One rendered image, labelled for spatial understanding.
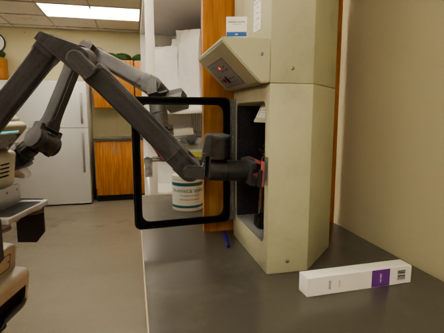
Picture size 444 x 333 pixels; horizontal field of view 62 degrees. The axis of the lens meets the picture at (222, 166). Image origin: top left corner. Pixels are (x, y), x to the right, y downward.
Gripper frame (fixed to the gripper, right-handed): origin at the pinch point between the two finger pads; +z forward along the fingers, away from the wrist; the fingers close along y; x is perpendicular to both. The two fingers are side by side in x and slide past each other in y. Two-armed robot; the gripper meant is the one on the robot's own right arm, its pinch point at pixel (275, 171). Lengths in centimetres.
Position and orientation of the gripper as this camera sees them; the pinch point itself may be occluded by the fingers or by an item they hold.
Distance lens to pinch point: 105.7
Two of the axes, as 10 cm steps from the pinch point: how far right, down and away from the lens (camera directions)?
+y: -2.4, -1.5, 9.6
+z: 9.7, 0.3, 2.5
